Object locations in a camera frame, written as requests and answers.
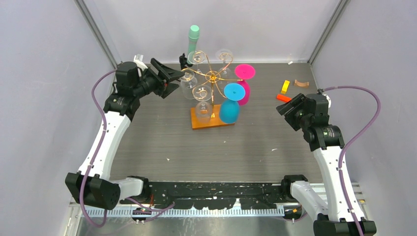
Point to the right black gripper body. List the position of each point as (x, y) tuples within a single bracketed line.
[(306, 119)]

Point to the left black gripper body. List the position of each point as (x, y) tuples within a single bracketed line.
[(151, 83)]

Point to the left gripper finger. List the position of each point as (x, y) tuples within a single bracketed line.
[(166, 73), (168, 88)]

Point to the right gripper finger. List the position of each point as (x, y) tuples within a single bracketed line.
[(294, 107), (295, 119)]

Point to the clear front wine glass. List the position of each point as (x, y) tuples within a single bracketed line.
[(203, 109)]

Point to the clear wine glass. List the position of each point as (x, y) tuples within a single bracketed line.
[(203, 109), (196, 58), (226, 57)]

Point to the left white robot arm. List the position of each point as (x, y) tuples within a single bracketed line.
[(91, 185)]

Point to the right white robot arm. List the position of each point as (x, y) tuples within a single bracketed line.
[(340, 214)]

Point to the clear rear left wine glass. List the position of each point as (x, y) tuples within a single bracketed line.
[(196, 58)]

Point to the blue wine glass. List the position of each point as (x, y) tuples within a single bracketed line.
[(230, 109)]

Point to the pink wine glass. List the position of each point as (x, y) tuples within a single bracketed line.
[(245, 72)]

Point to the clear rear right wine glass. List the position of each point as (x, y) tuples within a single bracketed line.
[(226, 57)]

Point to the orange wooden block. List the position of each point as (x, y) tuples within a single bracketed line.
[(283, 98)]

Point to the small black tripod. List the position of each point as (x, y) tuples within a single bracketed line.
[(184, 63)]

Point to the yellow wooden block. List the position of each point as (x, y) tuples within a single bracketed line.
[(285, 87)]

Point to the brown wooden arch block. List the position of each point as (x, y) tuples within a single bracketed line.
[(301, 84)]

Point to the mint green bottle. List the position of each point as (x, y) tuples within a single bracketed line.
[(193, 36)]

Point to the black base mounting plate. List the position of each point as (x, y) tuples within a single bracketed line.
[(217, 195)]

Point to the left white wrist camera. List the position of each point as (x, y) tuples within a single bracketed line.
[(138, 59)]

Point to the gold wire glass rack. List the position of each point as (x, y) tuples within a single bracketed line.
[(201, 82)]

